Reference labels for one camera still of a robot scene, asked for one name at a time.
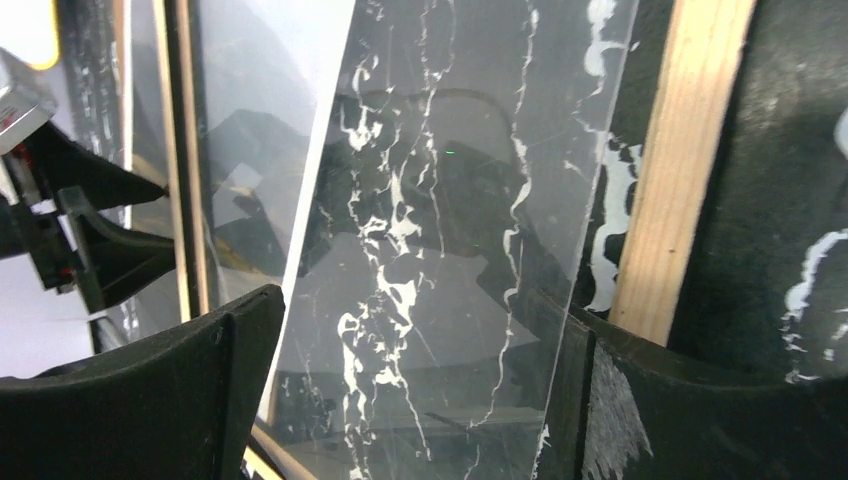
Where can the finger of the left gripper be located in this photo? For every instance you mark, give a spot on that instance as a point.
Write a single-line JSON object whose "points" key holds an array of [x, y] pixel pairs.
{"points": [[114, 263], [57, 162]]}

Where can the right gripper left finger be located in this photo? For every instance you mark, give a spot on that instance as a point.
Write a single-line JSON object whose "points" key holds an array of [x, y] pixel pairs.
{"points": [[179, 404]]}

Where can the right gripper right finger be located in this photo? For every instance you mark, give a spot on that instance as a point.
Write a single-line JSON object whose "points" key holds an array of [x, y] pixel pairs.
{"points": [[622, 407]]}

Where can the wooden picture frame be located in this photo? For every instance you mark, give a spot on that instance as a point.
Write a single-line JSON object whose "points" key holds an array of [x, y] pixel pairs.
{"points": [[673, 136]]}

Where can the clear acrylic sheet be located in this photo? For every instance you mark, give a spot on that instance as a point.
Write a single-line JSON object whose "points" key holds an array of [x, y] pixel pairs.
{"points": [[443, 237]]}

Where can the landscape photo print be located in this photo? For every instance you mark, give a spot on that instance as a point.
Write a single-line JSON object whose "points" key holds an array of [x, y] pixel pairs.
{"points": [[274, 170]]}

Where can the white board yellow rim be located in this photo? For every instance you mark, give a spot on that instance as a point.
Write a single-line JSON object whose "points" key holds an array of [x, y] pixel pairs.
{"points": [[29, 30]]}

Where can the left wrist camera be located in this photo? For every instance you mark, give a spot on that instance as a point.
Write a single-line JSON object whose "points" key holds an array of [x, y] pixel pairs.
{"points": [[27, 101]]}

